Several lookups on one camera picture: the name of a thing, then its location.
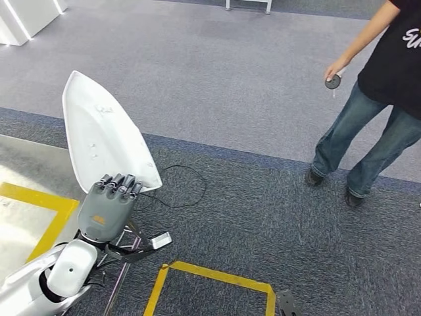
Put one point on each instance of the person's right hand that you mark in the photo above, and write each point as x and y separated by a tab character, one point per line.
336	67

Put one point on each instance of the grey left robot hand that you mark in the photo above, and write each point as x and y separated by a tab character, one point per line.
105	213

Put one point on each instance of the black round disc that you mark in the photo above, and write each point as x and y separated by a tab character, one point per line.
333	83

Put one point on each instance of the white plastic cover part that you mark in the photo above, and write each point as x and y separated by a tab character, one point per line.
99	131

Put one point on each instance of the person's right forearm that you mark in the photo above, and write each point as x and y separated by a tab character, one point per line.
368	30

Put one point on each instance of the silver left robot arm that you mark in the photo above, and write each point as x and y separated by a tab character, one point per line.
29	288

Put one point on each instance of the yellow workbench tape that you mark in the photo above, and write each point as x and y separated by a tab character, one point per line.
49	203

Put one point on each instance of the steel workbench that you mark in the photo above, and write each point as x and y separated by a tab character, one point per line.
26	165

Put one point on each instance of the person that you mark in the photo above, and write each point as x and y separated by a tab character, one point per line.
388	61

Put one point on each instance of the white table legs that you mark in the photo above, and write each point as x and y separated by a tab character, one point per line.
268	6

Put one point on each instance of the white lit furniture block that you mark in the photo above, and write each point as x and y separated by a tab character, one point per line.
26	17

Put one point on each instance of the black left camera bracket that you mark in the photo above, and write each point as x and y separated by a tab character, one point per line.
128	256

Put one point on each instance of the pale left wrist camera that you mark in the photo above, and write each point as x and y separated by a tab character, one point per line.
160	240

